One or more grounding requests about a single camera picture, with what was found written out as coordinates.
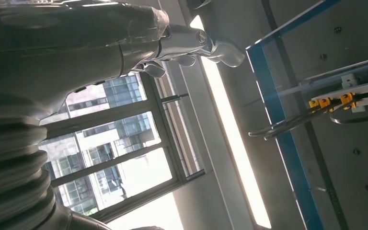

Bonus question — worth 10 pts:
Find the dark framed window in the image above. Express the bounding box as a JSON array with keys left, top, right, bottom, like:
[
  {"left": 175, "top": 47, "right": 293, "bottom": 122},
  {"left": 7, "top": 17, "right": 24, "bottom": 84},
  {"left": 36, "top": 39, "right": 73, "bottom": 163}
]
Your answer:
[{"left": 38, "top": 73, "right": 205, "bottom": 223}]

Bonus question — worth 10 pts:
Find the long ceiling light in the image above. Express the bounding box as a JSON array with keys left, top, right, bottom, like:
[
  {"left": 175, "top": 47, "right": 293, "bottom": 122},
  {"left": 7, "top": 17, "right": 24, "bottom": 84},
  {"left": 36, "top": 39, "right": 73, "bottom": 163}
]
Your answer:
[{"left": 190, "top": 15, "right": 272, "bottom": 229}]

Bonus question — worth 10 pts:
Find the blue-edged clear panel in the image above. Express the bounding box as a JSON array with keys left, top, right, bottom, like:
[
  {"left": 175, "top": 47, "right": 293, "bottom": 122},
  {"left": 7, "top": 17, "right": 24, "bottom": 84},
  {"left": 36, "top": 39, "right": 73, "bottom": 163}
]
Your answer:
[{"left": 246, "top": 0, "right": 368, "bottom": 230}]

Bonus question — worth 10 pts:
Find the black overhead cable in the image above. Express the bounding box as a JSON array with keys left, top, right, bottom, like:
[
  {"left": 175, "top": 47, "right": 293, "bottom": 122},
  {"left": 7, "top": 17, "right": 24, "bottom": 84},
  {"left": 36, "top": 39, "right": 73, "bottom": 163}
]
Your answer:
[
  {"left": 249, "top": 98, "right": 344, "bottom": 141},
  {"left": 330, "top": 109, "right": 368, "bottom": 125}
]

